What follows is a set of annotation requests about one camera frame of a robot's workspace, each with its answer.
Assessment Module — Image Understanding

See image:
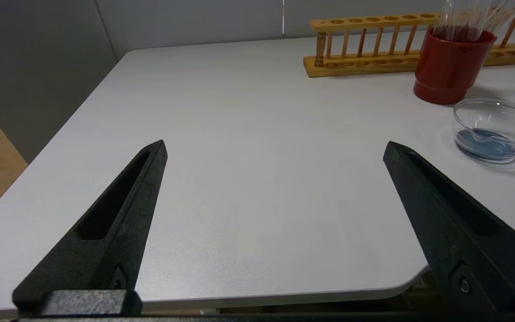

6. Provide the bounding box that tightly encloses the test tube with red pigment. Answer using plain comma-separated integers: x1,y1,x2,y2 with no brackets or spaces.
497,0,515,32

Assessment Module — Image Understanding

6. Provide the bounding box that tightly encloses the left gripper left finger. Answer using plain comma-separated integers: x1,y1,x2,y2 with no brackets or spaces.
13,140,169,316

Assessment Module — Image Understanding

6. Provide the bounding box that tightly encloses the wooden test tube rack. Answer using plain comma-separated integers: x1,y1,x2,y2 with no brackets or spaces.
304,4,515,77

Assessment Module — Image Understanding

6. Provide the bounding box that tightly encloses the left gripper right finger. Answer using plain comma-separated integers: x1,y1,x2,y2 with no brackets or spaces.
383,141,515,314

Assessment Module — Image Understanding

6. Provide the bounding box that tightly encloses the clear glass dish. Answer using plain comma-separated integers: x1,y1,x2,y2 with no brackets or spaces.
452,98,515,164

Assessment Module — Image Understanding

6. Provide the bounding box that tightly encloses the red plastic cup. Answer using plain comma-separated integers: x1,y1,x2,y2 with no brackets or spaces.
414,26,498,105

